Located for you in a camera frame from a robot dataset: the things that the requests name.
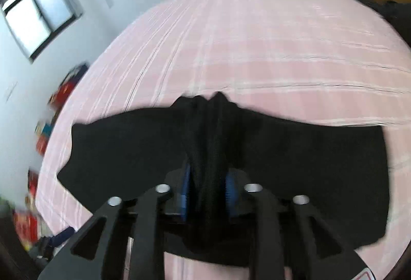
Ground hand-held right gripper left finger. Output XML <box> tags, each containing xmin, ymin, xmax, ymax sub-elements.
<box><xmin>39</xmin><ymin>159</ymin><xmax>193</xmax><ymax>280</ymax></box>

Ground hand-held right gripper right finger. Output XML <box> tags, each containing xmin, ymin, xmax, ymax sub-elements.
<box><xmin>224</xmin><ymin>169</ymin><xmax>373</xmax><ymax>280</ymax></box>

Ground black pants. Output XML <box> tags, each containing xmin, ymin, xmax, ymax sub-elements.
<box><xmin>57</xmin><ymin>91</ymin><xmax>390</xmax><ymax>268</ymax></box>

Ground blue cloth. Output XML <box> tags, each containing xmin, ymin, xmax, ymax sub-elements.
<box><xmin>40</xmin><ymin>227</ymin><xmax>76</xmax><ymax>256</ymax></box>

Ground row of gift boxes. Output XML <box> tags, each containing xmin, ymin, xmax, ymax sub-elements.
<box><xmin>13</xmin><ymin>63</ymin><xmax>89</xmax><ymax>251</ymax></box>

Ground pink plaid bed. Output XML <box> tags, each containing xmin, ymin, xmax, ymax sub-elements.
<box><xmin>34</xmin><ymin>0</ymin><xmax>411</xmax><ymax>280</ymax></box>

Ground dark framed window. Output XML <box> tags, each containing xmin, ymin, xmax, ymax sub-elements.
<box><xmin>0</xmin><ymin>0</ymin><xmax>84</xmax><ymax>64</ymax></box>

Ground dark clothing pile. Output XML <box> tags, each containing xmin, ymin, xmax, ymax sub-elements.
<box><xmin>351</xmin><ymin>0</ymin><xmax>411</xmax><ymax>49</ymax></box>

